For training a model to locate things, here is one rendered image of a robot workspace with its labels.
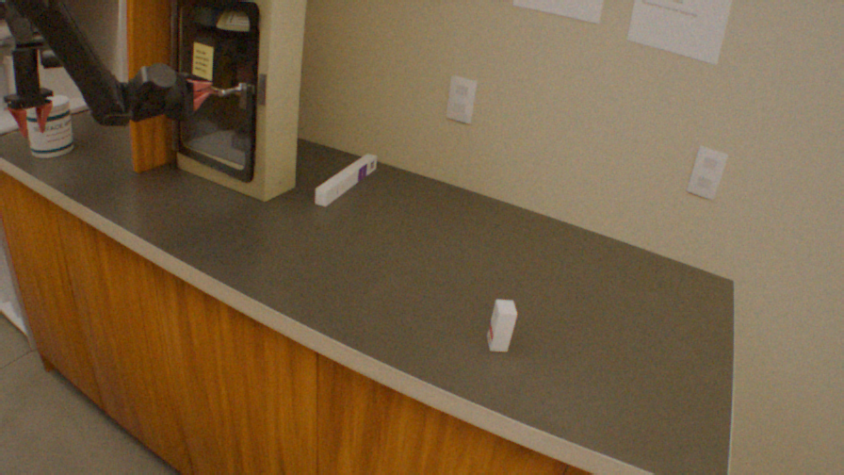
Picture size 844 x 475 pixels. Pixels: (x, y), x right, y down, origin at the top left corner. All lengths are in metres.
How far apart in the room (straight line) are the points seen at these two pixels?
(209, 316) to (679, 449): 0.88
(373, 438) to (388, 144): 0.86
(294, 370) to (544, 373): 0.45
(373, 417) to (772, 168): 1.00
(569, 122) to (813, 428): 1.07
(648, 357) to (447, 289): 0.38
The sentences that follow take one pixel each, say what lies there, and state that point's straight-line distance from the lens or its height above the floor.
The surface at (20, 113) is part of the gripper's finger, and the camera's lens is 1.37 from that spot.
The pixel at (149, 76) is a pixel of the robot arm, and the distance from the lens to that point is 1.06.
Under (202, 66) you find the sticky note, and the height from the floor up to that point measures 1.23.
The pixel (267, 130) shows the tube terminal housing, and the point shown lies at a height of 1.11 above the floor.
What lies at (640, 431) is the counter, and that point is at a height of 0.94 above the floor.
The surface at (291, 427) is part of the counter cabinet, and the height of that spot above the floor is 0.63.
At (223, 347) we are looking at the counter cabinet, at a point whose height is 0.75.
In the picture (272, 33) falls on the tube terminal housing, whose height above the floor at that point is 1.32.
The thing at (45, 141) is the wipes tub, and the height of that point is 0.99.
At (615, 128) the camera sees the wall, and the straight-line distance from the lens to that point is 1.35.
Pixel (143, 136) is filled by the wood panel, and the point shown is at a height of 1.03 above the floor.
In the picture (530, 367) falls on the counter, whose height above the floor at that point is 0.94.
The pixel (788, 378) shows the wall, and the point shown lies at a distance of 1.60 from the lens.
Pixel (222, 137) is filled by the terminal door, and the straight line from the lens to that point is 1.31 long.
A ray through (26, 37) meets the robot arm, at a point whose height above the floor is 1.32.
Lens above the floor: 1.50
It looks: 28 degrees down
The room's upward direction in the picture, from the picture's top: 8 degrees clockwise
